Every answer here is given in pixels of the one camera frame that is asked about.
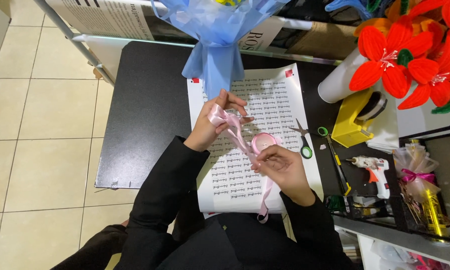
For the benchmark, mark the person's left hand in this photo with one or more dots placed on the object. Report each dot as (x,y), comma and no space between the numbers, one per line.
(204,129)

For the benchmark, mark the person's right hand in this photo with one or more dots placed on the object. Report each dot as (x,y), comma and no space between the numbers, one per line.
(285,170)

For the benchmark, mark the person's right fingers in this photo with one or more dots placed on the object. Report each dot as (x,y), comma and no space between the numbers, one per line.
(264,163)

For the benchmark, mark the pink satin ribbon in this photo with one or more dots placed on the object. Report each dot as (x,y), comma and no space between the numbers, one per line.
(238,140)

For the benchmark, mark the pink ribbon spool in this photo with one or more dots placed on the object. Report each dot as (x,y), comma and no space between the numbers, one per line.
(264,141)

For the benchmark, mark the white printed sticker sheet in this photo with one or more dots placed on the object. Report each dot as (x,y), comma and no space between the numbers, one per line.
(247,150)

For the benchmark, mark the yellow black utility knife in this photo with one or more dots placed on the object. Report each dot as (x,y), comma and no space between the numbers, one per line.
(335,159)

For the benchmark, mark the yellow tape dispenser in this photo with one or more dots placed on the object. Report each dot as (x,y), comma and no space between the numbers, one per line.
(354,120)

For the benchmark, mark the white glue gun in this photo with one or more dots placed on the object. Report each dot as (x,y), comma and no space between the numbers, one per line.
(375,172)

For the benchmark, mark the white paper roll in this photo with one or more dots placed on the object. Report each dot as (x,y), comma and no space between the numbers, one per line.
(339,80)

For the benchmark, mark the black table mat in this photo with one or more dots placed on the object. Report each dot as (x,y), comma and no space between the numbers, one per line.
(165,112)

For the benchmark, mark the blue wrapped flower bouquet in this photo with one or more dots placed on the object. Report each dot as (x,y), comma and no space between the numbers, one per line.
(217,41)

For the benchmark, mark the cellophane wrapped gift pink bow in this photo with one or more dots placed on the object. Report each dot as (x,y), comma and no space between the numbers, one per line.
(416,172)

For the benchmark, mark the newspaper print wrapping paper rolls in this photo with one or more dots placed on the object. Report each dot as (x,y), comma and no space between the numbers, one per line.
(165,22)

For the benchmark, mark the gold foil roll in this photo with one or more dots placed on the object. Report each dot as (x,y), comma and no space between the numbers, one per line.
(433,212)

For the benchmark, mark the red pipe cleaner flowers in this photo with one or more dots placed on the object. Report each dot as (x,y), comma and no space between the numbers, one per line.
(412,52)

